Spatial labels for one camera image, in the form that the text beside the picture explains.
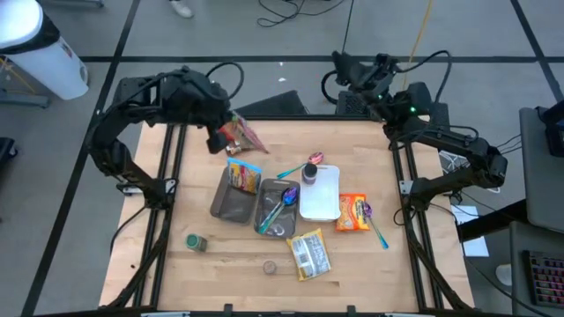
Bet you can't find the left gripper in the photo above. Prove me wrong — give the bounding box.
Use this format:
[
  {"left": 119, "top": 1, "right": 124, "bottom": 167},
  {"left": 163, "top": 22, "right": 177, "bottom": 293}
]
[{"left": 200, "top": 105, "right": 234, "bottom": 155}]

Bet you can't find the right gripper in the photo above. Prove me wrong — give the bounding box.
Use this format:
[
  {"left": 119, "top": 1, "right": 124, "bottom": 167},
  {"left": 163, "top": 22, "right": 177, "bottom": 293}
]
[{"left": 330, "top": 50, "right": 400, "bottom": 100}]

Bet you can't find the green red ramen packet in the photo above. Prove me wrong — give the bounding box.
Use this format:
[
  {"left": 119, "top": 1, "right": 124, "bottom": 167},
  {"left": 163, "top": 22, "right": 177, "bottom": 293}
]
[{"left": 219, "top": 110, "right": 271, "bottom": 155}]

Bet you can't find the blue yellow ramen packet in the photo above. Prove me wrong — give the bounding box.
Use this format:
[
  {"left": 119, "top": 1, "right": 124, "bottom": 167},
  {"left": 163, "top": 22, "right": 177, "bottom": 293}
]
[{"left": 226, "top": 157, "right": 264, "bottom": 195}]

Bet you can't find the blue iridescent spoon teal handle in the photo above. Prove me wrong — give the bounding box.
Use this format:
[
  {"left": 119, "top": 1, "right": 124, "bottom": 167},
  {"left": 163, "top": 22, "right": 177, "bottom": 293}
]
[{"left": 257, "top": 186, "right": 300, "bottom": 235}]

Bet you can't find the purple label spice jar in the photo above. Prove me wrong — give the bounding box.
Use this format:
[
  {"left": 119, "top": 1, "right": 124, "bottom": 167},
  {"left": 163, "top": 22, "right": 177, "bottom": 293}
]
[{"left": 301, "top": 163, "right": 318, "bottom": 186}]

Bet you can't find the silver metal spoon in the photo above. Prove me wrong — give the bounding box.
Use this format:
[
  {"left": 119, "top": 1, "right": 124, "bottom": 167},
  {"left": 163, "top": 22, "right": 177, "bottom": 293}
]
[{"left": 263, "top": 219, "right": 287, "bottom": 237}]

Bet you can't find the black perforated panel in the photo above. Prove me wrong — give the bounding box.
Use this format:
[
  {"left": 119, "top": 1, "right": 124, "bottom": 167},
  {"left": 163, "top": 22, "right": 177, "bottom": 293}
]
[{"left": 335, "top": 91, "right": 451, "bottom": 133}]

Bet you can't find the grey translucent plastic bin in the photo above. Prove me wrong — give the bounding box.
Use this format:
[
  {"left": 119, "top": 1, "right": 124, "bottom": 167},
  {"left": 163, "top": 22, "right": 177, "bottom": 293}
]
[
  {"left": 209, "top": 165, "right": 262, "bottom": 225},
  {"left": 253, "top": 177, "right": 301, "bottom": 239}
]

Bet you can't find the black wedge panel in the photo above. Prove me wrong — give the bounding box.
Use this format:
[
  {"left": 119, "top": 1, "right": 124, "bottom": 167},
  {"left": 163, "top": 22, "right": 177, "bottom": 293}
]
[{"left": 235, "top": 90, "right": 309, "bottom": 116}]

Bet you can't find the green lid spice jar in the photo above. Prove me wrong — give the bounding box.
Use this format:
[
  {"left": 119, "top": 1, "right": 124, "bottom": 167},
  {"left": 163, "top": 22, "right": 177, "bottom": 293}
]
[{"left": 184, "top": 233, "right": 208, "bottom": 254}]

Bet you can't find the white plastic bin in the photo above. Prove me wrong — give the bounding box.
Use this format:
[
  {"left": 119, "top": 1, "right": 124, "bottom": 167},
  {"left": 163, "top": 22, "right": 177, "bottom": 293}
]
[{"left": 299, "top": 164, "right": 342, "bottom": 223}]

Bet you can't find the person's shoe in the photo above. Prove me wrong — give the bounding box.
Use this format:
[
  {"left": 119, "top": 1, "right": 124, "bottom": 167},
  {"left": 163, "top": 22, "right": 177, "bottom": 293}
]
[{"left": 169, "top": 0, "right": 196, "bottom": 19}]

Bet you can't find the orange ramen noodle packet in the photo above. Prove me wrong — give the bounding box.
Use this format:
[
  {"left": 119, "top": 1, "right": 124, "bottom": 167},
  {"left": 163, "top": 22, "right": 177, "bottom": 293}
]
[{"left": 333, "top": 192, "right": 371, "bottom": 233}]

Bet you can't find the yellow ramen noodle packet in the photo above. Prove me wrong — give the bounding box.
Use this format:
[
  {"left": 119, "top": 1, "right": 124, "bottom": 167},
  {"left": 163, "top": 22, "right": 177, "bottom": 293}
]
[{"left": 286, "top": 227, "right": 332, "bottom": 282}]

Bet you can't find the white trash can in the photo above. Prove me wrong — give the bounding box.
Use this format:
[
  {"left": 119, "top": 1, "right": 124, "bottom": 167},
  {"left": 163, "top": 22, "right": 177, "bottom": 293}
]
[{"left": 0, "top": 0, "right": 90, "bottom": 101}]

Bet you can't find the grey metal stand foot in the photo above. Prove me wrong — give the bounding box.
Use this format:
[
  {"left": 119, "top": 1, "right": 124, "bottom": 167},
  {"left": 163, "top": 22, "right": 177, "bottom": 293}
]
[
  {"left": 0, "top": 87, "right": 51, "bottom": 109},
  {"left": 37, "top": 0, "right": 106, "bottom": 8}
]

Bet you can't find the black floor object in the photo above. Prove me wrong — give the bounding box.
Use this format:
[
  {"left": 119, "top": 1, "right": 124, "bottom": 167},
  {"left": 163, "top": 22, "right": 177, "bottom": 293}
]
[{"left": 0, "top": 136, "right": 19, "bottom": 171}]

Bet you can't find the black desk device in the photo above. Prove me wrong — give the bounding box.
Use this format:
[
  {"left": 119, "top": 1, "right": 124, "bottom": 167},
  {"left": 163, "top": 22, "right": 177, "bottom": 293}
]
[{"left": 535, "top": 99, "right": 564, "bottom": 159}]

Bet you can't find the white paper sheet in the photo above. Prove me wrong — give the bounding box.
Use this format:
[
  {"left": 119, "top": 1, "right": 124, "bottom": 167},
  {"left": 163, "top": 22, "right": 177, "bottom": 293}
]
[{"left": 451, "top": 204, "right": 490, "bottom": 259}]

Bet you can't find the grey desk panel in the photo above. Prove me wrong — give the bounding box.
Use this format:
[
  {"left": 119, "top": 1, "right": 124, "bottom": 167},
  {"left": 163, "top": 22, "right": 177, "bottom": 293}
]
[{"left": 518, "top": 107, "right": 564, "bottom": 234}]

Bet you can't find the dark grey desk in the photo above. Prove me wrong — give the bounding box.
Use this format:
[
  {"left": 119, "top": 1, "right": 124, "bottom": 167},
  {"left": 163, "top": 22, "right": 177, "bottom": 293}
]
[{"left": 508, "top": 219, "right": 564, "bottom": 317}]

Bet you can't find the white computer mouse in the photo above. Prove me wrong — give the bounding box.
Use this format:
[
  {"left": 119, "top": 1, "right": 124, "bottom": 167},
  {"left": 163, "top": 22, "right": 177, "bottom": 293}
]
[{"left": 495, "top": 263, "right": 515, "bottom": 287}]

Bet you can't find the backlit keyboard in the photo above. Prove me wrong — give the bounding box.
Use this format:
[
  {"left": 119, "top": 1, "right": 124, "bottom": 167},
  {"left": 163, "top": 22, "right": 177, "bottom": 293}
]
[{"left": 523, "top": 249, "right": 564, "bottom": 308}]

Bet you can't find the black hanging cable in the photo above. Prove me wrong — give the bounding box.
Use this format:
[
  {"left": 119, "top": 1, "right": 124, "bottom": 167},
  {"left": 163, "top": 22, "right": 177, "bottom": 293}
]
[{"left": 320, "top": 0, "right": 356, "bottom": 106}]

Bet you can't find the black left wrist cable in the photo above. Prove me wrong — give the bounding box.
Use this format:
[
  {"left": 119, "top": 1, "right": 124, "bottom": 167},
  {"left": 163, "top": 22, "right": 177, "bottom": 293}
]
[{"left": 204, "top": 60, "right": 246, "bottom": 101}]

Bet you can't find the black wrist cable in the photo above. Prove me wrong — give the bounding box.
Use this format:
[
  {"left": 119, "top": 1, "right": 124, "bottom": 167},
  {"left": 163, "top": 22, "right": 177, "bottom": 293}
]
[
  {"left": 204, "top": 60, "right": 246, "bottom": 101},
  {"left": 394, "top": 49, "right": 454, "bottom": 107}
]

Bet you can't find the yellow cable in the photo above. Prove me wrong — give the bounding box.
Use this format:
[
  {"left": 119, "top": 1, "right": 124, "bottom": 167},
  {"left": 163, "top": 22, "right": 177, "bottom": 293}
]
[{"left": 401, "top": 0, "right": 436, "bottom": 98}]

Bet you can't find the black aluminium table frame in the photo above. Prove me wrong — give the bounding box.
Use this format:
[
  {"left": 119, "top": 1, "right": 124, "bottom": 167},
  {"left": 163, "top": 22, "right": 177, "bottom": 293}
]
[{"left": 105, "top": 113, "right": 475, "bottom": 317}]

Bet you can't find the pink iridescent spoon teal handle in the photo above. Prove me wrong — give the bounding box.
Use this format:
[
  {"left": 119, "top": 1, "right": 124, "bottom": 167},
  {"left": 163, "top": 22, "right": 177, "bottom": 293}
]
[{"left": 276, "top": 151, "right": 326, "bottom": 180}]

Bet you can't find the black cable tangle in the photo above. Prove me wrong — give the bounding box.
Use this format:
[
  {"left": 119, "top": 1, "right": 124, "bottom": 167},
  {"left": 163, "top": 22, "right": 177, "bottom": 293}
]
[{"left": 256, "top": 0, "right": 349, "bottom": 28}]

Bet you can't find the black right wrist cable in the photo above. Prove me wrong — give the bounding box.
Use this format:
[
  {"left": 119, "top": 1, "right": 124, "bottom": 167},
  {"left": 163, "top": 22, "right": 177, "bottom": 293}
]
[{"left": 394, "top": 49, "right": 454, "bottom": 107}]

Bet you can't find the purple spoon blue handle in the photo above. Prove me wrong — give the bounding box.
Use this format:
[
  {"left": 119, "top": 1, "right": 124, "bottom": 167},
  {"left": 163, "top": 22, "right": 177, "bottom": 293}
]
[{"left": 360, "top": 201, "right": 390, "bottom": 251}]

